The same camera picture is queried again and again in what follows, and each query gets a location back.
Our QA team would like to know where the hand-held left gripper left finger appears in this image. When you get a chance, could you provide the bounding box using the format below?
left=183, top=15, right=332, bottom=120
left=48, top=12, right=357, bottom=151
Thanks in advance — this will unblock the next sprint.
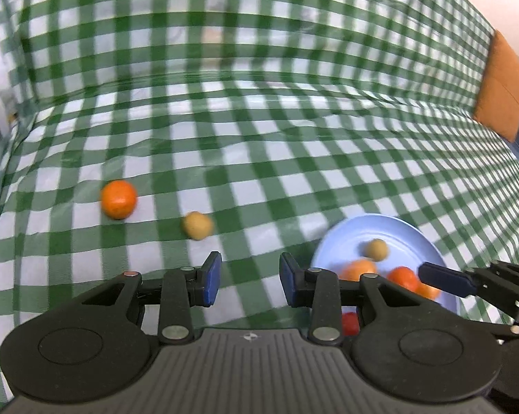
left=69, top=250, right=223, bottom=346

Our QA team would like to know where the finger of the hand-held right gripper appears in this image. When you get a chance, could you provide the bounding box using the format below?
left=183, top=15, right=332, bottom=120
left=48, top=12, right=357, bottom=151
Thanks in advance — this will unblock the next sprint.
left=417, top=261, right=519, bottom=325

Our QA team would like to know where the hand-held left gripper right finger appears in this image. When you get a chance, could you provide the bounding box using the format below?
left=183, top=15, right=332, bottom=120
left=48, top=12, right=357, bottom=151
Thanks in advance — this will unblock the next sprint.
left=279, top=252, right=442, bottom=346

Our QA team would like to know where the yellow round fruit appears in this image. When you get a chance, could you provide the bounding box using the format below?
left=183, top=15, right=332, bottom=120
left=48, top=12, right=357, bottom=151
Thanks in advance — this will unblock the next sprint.
left=365, top=239, right=390, bottom=263
left=182, top=211, right=214, bottom=239

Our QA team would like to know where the plastic-wrapped orange tangerine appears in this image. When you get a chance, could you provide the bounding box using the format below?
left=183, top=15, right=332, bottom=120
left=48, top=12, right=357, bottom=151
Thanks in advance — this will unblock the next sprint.
left=340, top=259, right=378, bottom=281

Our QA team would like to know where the red tomato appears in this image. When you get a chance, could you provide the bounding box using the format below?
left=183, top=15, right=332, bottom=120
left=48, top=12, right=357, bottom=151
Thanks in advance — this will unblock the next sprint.
left=341, top=311, right=361, bottom=337

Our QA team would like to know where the light blue plate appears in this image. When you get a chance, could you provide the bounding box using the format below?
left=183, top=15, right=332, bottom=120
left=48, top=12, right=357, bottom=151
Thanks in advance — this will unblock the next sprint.
left=310, top=214, right=459, bottom=338

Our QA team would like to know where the small orange tangerine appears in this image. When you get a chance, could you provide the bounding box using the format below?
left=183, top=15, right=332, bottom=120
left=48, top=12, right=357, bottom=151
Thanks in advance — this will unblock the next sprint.
left=101, top=180, right=138, bottom=220

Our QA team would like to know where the green checked tablecloth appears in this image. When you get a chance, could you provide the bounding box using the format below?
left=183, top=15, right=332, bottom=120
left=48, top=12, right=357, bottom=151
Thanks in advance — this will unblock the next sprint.
left=0, top=0, right=519, bottom=402

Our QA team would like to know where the orange cushion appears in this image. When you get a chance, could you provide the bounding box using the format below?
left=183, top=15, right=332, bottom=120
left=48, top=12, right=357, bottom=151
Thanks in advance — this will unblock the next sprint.
left=472, top=30, right=519, bottom=144

